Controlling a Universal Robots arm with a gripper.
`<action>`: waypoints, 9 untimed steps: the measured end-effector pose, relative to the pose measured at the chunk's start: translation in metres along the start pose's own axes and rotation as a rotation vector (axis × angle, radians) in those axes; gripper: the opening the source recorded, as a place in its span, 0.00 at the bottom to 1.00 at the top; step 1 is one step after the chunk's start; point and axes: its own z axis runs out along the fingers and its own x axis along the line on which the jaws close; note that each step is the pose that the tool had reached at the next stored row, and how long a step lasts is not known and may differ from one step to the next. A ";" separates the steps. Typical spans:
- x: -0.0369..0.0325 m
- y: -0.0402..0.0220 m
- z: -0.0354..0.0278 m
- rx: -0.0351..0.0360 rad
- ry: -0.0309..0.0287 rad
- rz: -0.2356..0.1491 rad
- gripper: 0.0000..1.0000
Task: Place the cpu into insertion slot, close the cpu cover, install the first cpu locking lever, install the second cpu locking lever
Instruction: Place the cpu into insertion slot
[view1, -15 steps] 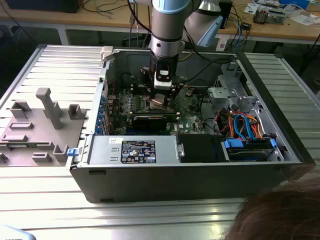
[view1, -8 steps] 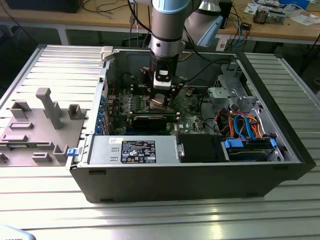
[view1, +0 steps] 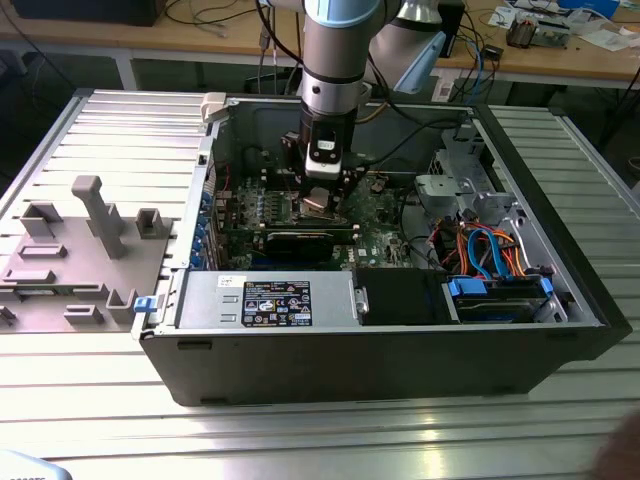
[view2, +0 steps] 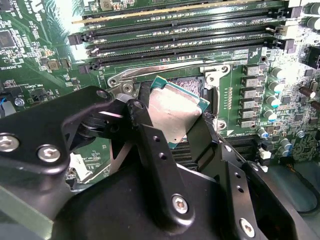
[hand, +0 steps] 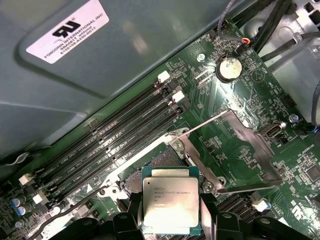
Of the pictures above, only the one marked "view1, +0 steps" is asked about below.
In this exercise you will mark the grey parts rack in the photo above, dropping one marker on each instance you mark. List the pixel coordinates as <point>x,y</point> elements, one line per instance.
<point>70,280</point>

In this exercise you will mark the thin metal locking lever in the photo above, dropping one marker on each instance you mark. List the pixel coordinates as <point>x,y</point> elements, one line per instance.
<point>287,182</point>

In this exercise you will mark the green motherboard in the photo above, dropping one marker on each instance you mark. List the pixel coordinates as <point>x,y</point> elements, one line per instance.
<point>372,232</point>

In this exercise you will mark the white printed paper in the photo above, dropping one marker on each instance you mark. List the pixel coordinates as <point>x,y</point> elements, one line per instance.
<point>502,17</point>
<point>610,39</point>

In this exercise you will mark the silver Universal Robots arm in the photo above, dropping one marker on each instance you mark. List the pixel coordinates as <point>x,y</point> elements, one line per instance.
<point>335,60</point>

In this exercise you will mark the white label card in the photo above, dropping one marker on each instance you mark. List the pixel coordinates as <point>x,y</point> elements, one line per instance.
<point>442,90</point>

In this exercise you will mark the black graphics card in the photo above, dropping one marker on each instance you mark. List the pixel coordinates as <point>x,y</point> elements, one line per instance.
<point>300,246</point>

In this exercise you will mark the blue flat box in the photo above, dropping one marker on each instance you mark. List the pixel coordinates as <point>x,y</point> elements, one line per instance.
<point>590,6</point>

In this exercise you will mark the grey metal device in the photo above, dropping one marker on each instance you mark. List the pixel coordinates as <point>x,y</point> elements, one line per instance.
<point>552,32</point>

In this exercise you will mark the wooden desk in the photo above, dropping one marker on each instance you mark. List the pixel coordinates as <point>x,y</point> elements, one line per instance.
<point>150,42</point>

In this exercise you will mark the black RAM slot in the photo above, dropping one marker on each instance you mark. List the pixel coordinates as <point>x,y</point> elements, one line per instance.
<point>272,180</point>
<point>272,186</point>
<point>275,191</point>
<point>272,174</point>

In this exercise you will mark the black open PC case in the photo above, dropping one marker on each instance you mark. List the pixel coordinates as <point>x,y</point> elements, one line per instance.
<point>325,370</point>

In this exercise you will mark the grey rounded device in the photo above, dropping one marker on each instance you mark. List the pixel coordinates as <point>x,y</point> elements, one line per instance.
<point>25,467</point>

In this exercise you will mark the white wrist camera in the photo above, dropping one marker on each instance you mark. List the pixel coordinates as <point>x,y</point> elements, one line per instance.
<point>325,167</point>

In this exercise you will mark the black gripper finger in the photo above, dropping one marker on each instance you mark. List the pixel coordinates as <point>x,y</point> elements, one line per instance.
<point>292,150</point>
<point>352,185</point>

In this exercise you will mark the silver CPU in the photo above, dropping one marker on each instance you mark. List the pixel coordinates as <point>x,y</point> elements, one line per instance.
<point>317,198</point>

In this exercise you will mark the person's brown-haired head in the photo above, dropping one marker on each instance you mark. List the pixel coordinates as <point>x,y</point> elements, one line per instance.
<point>625,460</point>

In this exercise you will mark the copper wound transformer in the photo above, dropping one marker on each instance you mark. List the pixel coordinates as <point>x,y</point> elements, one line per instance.
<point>520,32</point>

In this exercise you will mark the small black box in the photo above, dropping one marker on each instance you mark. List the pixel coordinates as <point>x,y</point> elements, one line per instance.
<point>492,52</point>

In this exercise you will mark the beige case latch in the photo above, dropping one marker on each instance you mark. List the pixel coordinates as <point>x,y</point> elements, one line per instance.
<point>212,106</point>

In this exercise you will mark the silver coin battery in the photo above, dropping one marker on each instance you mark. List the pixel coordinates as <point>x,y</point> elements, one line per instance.
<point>378,186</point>

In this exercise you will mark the silver power supply unit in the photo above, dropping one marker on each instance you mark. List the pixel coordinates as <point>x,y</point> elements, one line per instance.
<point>200,300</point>

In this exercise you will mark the silver disk bay cage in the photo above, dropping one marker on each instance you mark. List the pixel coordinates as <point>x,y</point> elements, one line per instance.
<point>450,187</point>

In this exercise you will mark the black upright box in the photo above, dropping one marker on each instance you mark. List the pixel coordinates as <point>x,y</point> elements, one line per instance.
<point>452,25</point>

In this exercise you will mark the CPU socket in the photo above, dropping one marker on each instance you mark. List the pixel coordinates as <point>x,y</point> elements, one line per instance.
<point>327,216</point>

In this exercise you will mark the hard disk in blue carrier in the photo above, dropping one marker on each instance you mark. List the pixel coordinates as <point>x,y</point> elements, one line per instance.
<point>495,312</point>

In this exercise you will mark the blue case latch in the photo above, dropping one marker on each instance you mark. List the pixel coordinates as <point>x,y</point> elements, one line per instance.
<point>145,304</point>

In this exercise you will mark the large black box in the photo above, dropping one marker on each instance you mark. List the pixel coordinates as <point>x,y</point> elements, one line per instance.
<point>85,12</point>

